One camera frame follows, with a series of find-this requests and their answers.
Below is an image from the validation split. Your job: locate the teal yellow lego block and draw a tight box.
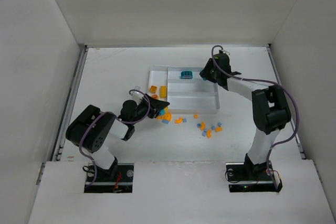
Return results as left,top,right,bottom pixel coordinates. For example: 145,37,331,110
158,107,170,116

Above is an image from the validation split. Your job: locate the small orange square lego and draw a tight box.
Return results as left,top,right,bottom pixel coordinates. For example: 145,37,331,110
149,86,158,94

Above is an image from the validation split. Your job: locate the yellow long lego brick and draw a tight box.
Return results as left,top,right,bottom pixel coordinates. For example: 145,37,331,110
159,86,167,98

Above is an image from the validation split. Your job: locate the teal round printed lego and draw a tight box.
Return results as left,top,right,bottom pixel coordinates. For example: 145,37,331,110
181,71,193,80

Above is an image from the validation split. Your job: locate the yellow round printed lego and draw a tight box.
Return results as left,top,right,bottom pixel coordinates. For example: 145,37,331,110
151,94,159,100

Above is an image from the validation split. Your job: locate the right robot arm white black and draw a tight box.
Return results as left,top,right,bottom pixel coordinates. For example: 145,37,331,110
199,50,291,173

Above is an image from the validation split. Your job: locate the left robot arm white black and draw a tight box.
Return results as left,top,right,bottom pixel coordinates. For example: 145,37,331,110
66,90,170,178

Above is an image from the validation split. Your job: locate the orange arch lego piece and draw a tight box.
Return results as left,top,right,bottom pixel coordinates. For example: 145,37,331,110
162,113,172,122

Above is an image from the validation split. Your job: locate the orange curved lego piece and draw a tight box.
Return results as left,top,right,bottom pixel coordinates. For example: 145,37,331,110
175,118,183,124

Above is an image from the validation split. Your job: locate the white divided sorting tray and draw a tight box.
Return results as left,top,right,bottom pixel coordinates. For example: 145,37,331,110
148,66,220,114

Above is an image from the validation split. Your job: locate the orange curved lego right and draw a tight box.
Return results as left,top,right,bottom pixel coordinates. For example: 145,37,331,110
197,122,206,131

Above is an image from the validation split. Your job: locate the small orange lego brick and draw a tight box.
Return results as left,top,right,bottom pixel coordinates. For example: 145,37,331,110
215,126,223,132

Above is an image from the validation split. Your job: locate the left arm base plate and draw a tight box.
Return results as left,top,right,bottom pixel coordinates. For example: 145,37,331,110
82,163,134,194

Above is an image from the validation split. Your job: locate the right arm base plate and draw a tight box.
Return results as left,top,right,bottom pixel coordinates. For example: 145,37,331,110
225,163,283,193

